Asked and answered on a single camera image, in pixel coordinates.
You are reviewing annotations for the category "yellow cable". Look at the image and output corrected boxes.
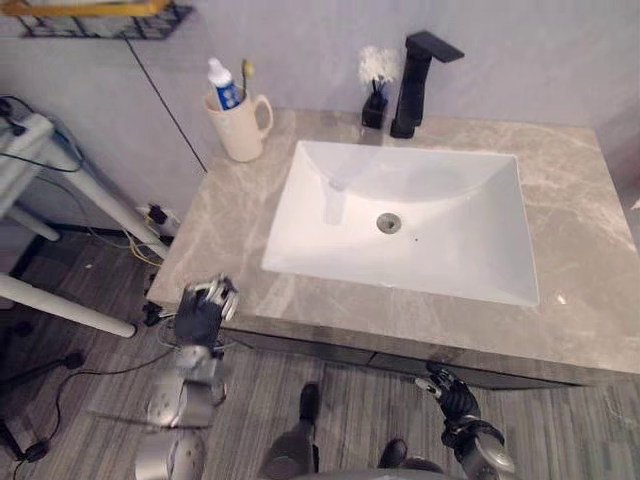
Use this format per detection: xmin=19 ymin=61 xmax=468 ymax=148
xmin=126 ymin=233 xmax=162 ymax=265

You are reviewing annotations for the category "green cable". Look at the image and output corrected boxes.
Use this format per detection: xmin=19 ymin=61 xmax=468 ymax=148
xmin=0 ymin=117 xmax=85 ymax=175

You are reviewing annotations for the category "robot left leg silver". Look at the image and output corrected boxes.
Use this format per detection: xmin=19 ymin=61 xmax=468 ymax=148
xmin=261 ymin=423 xmax=322 ymax=480

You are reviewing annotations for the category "black wire wall basket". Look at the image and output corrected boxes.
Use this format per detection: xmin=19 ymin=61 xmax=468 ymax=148
xmin=17 ymin=0 xmax=195 ymax=40

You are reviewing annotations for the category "robot right foot dark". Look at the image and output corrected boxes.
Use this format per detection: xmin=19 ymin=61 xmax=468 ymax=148
xmin=378 ymin=438 xmax=408 ymax=469

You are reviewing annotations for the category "black square faucet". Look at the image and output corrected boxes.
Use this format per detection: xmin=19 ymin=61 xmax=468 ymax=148
xmin=389 ymin=31 xmax=466 ymax=140

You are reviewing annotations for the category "white power strip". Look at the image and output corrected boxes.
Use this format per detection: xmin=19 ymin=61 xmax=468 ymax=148
xmin=136 ymin=203 xmax=182 ymax=237

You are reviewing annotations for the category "thin black wall cable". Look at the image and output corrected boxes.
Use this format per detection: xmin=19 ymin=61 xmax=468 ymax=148
xmin=124 ymin=37 xmax=209 ymax=174

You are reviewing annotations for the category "black floor cable with plug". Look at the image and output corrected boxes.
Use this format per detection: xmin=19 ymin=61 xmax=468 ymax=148
xmin=0 ymin=351 xmax=177 ymax=401

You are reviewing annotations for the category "white dried flower bunch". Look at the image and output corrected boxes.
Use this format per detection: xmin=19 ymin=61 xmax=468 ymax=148
xmin=356 ymin=45 xmax=402 ymax=95

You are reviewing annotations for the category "cream ceramic mug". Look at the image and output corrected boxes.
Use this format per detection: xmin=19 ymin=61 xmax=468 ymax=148
xmin=203 ymin=92 xmax=275 ymax=164

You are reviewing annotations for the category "yellow wooden frame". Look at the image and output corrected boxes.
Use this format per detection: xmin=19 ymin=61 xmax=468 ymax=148
xmin=0 ymin=0 xmax=167 ymax=19

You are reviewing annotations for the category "black square vase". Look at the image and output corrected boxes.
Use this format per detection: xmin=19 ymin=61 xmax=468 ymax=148
xmin=361 ymin=91 xmax=390 ymax=130

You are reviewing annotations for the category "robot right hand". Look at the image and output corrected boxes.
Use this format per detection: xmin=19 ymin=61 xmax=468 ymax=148
xmin=413 ymin=362 xmax=484 ymax=426

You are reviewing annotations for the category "robot left foot dark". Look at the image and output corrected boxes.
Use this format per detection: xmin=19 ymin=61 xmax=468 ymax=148
xmin=298 ymin=381 xmax=323 ymax=427

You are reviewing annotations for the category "white table with tube legs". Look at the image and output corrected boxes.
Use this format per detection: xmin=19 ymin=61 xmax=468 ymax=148
xmin=0 ymin=112 xmax=172 ymax=338

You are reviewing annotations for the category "metal sink drain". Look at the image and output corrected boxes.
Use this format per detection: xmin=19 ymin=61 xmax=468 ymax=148
xmin=376 ymin=212 xmax=403 ymax=235

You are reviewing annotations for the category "white blue toothpaste tube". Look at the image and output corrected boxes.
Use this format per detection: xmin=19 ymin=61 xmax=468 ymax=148
xmin=206 ymin=56 xmax=245 ymax=112

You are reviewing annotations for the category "black stand foot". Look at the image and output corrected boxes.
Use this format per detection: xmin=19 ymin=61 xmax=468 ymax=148
xmin=0 ymin=414 xmax=50 ymax=464

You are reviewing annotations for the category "toothbrush with yellow head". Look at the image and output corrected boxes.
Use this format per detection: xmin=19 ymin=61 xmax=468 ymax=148
xmin=240 ymin=58 xmax=256 ymax=102

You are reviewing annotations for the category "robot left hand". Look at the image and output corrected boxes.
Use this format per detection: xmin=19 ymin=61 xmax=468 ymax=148
xmin=174 ymin=273 xmax=241 ymax=350

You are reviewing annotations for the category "white rectangular sink basin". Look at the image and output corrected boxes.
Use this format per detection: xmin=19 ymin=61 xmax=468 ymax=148
xmin=260 ymin=139 xmax=541 ymax=308

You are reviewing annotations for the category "robot foot dark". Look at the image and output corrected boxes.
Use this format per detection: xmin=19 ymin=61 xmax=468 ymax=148
xmin=298 ymin=381 xmax=323 ymax=427
xmin=378 ymin=438 xmax=408 ymax=469

